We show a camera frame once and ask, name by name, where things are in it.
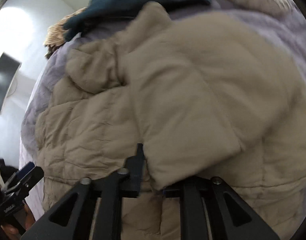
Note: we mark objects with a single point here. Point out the wall mounted monitor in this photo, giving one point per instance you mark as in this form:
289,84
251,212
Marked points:
8,69

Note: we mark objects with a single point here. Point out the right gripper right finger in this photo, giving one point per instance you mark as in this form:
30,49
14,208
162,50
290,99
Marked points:
211,209

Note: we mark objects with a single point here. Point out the beige quilted puffer jacket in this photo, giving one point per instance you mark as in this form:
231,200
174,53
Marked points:
180,109

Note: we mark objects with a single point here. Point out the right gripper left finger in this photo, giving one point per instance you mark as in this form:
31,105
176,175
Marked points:
92,209

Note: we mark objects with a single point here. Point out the tan striped crumpled garment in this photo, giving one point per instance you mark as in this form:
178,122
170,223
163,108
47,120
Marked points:
55,34

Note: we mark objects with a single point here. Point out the lavender plush bed blanket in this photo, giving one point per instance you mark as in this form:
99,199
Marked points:
43,79

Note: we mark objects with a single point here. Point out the left hand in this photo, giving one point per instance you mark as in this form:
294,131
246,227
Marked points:
26,220

